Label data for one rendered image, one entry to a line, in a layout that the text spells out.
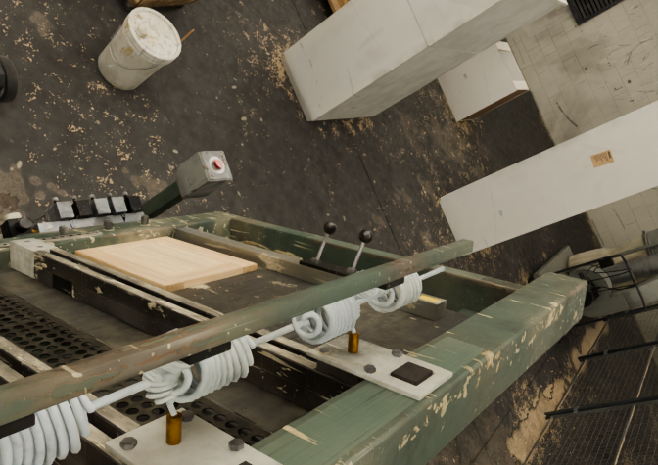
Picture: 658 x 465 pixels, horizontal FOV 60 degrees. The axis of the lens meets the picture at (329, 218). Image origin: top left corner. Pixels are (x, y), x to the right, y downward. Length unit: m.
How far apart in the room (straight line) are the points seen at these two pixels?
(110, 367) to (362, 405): 0.37
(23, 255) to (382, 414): 1.10
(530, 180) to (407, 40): 1.86
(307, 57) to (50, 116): 1.92
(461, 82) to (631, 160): 2.29
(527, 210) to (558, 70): 4.68
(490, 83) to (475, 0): 2.82
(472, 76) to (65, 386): 6.17
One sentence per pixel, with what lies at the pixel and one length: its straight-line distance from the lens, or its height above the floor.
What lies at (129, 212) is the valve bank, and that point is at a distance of 2.07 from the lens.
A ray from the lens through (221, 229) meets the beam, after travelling 2.07.
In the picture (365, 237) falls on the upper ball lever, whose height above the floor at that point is 1.55.
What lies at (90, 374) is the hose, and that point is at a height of 1.97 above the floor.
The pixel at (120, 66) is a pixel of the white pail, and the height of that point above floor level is 0.17.
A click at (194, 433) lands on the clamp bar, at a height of 1.84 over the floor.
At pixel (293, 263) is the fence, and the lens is 1.58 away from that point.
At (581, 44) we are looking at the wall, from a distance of 9.49.
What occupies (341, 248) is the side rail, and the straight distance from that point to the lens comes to 1.77.
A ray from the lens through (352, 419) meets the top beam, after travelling 0.73.
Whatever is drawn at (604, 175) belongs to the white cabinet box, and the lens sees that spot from 4.96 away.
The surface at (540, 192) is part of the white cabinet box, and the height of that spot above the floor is 0.88.
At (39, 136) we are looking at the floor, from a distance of 2.96.
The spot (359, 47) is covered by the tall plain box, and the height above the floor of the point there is 0.65.
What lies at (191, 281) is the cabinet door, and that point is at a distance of 1.48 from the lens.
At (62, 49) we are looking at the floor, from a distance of 3.29.
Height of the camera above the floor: 2.40
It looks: 37 degrees down
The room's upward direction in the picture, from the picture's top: 64 degrees clockwise
